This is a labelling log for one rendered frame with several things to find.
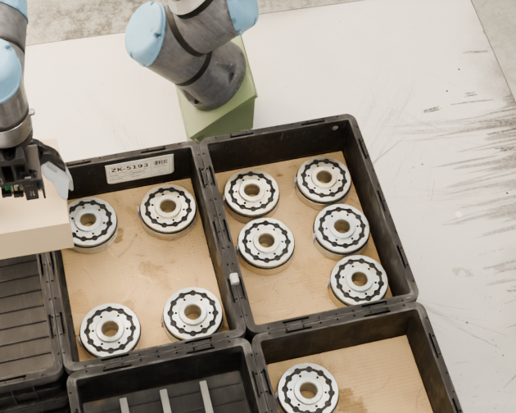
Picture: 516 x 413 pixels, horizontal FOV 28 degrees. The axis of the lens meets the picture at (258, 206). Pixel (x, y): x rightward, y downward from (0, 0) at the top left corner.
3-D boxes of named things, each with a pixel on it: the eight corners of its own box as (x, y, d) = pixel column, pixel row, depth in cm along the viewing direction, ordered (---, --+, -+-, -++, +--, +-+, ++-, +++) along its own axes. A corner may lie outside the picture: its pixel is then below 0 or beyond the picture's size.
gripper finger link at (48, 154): (49, 181, 157) (10, 160, 150) (48, 172, 158) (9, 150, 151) (74, 168, 155) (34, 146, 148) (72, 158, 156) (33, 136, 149)
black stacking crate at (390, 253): (198, 175, 197) (198, 141, 188) (345, 149, 202) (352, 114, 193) (246, 362, 178) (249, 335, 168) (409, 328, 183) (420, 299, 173)
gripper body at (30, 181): (-4, 208, 149) (-20, 162, 139) (-10, 160, 153) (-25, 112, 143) (48, 200, 150) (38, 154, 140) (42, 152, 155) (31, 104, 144)
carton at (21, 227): (-12, 175, 168) (-21, 149, 161) (61, 164, 169) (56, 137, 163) (-3, 260, 160) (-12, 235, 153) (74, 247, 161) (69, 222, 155)
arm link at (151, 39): (160, 44, 208) (112, 15, 198) (210, 15, 202) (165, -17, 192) (165, 94, 203) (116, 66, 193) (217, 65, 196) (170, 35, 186)
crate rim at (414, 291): (196, 146, 189) (196, 138, 187) (352, 119, 194) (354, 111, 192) (248, 341, 169) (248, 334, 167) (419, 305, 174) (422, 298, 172)
